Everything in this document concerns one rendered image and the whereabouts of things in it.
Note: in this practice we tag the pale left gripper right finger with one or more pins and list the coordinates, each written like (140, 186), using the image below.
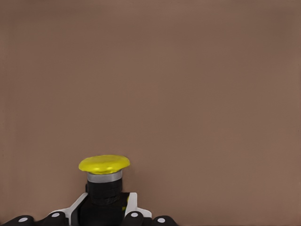
(132, 207)

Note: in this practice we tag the pale left gripper left finger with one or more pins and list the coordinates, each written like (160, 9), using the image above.
(70, 210)

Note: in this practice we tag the yellow push button black base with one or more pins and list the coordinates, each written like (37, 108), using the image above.
(104, 186)

